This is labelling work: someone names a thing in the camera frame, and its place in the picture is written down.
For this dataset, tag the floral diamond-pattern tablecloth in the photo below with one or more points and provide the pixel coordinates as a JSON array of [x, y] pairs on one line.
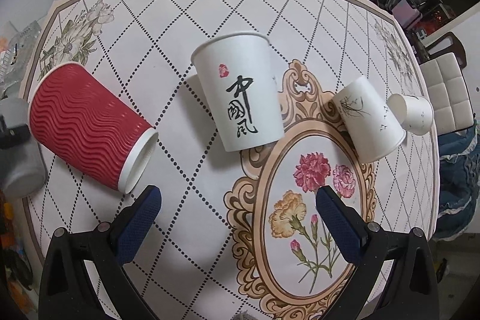
[[238, 232]]

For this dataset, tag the red ripple paper cup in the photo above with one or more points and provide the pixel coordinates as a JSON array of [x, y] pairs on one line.
[[85, 124]]

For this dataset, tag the pink suitcase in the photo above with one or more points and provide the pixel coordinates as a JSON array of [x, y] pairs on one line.
[[406, 14]]

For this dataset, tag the white padded chair right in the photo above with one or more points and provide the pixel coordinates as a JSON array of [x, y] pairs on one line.
[[448, 94]]

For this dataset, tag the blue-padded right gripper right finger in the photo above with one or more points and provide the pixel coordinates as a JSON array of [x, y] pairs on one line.
[[411, 290]]

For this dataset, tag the clear glass ashtray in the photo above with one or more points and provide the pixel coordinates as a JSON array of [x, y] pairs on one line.
[[16, 58]]

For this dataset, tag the small white paper cup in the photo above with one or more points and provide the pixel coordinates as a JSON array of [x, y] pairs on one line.
[[415, 114]]

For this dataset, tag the dark wooden chair right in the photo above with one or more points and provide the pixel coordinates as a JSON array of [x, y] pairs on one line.
[[447, 43]]

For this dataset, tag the grey ribbed cup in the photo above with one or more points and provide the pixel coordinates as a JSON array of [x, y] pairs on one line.
[[23, 170]]

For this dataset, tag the white calligraphy paper cup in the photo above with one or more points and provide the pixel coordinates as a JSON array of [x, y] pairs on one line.
[[236, 77]]

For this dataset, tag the blue ruffled fabric pile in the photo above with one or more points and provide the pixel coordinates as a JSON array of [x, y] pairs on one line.
[[459, 182]]

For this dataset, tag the white grass-print paper cup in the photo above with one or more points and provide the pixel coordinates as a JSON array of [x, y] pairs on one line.
[[374, 130]]

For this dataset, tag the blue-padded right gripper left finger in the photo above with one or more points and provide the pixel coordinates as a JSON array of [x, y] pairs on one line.
[[66, 290]]

